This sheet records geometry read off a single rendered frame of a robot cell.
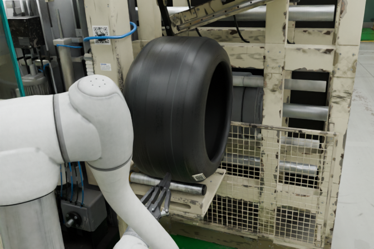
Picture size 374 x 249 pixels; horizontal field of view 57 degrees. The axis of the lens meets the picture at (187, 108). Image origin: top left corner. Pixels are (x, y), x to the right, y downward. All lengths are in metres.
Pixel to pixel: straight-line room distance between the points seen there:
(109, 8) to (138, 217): 0.83
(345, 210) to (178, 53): 2.07
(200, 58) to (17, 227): 0.81
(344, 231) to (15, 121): 2.43
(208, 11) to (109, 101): 1.10
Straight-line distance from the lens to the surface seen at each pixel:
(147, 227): 0.89
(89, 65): 1.53
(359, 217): 2.93
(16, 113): 0.65
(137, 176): 1.53
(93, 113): 0.62
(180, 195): 1.48
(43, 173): 0.66
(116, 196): 0.82
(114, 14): 1.41
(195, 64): 1.20
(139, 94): 1.21
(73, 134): 0.63
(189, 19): 1.69
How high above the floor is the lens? 1.74
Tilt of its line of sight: 22 degrees down
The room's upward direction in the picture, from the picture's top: 3 degrees counter-clockwise
